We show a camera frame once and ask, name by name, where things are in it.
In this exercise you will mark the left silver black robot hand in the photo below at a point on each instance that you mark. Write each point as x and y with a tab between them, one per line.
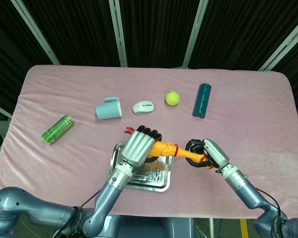
136	148

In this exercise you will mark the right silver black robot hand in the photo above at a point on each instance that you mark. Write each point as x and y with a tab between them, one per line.
217	153

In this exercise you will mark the yellow rubber chicken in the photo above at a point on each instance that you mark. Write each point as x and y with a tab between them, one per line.
164	148

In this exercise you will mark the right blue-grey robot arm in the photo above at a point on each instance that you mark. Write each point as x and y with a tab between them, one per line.
248	193

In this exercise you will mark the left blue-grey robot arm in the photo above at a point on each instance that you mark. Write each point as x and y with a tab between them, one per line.
109	196

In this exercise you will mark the stainless steel rectangular tray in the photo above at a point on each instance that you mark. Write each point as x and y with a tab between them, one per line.
154	178

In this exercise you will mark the white computer mouse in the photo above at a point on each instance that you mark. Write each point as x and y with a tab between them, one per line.
142	107

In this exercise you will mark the light blue plastic cup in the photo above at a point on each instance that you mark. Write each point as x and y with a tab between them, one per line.
108	111

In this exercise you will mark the dark teal cylindrical holder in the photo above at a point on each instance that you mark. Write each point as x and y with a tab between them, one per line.
201	100

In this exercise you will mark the yellow-green tennis ball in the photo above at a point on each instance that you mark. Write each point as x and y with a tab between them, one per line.
172	98

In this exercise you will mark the blue-grey robot torso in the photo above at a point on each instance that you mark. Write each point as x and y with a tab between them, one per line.
151	226

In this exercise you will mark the green drink can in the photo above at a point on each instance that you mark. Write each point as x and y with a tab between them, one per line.
58	129

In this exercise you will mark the pink fleece table cloth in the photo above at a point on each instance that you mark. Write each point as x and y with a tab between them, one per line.
52	168

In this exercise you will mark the grey aluminium partition post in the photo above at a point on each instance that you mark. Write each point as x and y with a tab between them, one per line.
285	45
0	109
37	32
195	34
119	34

